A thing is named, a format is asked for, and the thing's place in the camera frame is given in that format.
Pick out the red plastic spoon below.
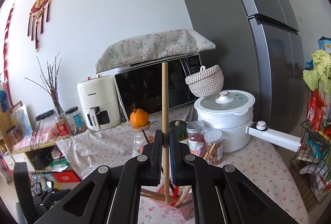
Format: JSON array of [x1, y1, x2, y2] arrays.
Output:
[[169, 187, 179, 206]]

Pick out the black wire rack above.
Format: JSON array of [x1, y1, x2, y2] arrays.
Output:
[[290, 89, 330, 211]]

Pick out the grey refrigerator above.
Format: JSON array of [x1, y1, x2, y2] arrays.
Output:
[[184, 0, 304, 133]]

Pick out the jar of red snacks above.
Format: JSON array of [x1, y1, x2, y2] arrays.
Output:
[[186, 120, 205, 157]]

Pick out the red label glass jar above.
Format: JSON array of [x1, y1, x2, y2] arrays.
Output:
[[55, 113, 71, 138]]

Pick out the wooden chopstick pair end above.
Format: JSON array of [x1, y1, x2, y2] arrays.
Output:
[[204, 143, 216, 161]]

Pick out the floral cloth cover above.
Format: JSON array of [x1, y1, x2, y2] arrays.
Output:
[[95, 29, 215, 73]]

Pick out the black microwave oven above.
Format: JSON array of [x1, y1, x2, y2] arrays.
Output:
[[114, 53, 201, 120]]

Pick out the woven white basket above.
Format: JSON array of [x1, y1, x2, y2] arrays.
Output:
[[185, 65, 224, 98]]

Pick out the wooden chopstick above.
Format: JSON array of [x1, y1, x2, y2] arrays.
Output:
[[175, 186, 191, 206], [162, 62, 170, 204], [141, 189, 166, 200]]

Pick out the dried branches in vase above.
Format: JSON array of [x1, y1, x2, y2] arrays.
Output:
[[25, 52, 64, 115]]

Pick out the blue label glass jar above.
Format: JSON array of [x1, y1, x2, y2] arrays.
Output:
[[65, 106, 87, 135]]

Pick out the pink perforated utensil basket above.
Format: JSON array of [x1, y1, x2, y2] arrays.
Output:
[[150, 192, 194, 221]]

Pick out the orange pumpkin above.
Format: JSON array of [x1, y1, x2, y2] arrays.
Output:
[[130, 105, 149, 128]]

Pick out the red chinese knot ornament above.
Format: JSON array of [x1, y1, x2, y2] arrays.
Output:
[[27, 0, 52, 52]]

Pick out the jar of dried fruit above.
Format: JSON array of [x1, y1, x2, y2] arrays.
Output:
[[204, 128, 223, 165]]

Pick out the glass jar with tangerines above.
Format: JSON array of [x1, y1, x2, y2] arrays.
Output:
[[132, 124, 155, 157]]

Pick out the white electric pot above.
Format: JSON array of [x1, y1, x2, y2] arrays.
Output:
[[194, 90, 301, 153]]

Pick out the dark green squash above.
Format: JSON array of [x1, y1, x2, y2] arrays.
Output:
[[169, 120, 188, 143]]

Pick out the white air fryer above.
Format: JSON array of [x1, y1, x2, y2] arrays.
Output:
[[77, 75, 121, 131]]

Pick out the cherry print tablecloth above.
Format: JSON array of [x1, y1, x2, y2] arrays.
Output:
[[57, 113, 309, 223]]

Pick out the napa cabbage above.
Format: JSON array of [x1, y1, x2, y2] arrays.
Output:
[[303, 50, 330, 94]]

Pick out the red plastic bag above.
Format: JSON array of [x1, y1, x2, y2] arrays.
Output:
[[307, 90, 325, 131]]

